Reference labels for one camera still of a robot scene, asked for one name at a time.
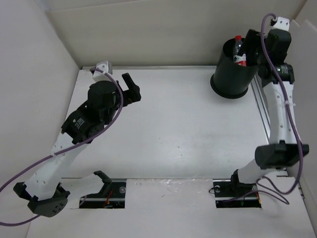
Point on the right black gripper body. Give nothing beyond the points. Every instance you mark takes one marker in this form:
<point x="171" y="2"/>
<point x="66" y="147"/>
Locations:
<point x="253" y="38"/>

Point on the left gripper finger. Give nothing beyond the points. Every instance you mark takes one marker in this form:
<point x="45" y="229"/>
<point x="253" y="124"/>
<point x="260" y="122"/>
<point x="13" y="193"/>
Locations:
<point x="128" y="81"/>
<point x="134" y="94"/>

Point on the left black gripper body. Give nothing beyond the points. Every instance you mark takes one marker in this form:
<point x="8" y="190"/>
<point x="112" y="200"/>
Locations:
<point x="112" y="110"/>

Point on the clear bottle red label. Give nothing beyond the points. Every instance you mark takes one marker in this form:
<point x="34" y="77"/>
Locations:
<point x="239" y="58"/>

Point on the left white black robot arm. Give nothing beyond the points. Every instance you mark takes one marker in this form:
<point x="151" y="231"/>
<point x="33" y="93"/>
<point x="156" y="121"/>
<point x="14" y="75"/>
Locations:
<point x="46" y="194"/>

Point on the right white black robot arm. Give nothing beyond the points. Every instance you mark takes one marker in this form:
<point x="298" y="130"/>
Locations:
<point x="284" y="148"/>

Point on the black cylindrical bin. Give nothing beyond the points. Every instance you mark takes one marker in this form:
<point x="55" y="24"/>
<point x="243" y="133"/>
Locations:
<point x="231" y="80"/>

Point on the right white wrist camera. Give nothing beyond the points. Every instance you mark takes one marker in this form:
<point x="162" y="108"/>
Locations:
<point x="280" y="23"/>

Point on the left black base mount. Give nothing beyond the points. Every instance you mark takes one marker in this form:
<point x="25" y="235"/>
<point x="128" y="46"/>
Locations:
<point x="110" y="196"/>

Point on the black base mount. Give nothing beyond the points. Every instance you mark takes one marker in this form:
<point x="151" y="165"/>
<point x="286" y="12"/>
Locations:
<point x="240" y="196"/>
<point x="110" y="196"/>

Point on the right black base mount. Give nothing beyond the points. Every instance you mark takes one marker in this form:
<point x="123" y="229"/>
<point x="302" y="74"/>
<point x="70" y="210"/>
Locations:
<point x="240" y="196"/>

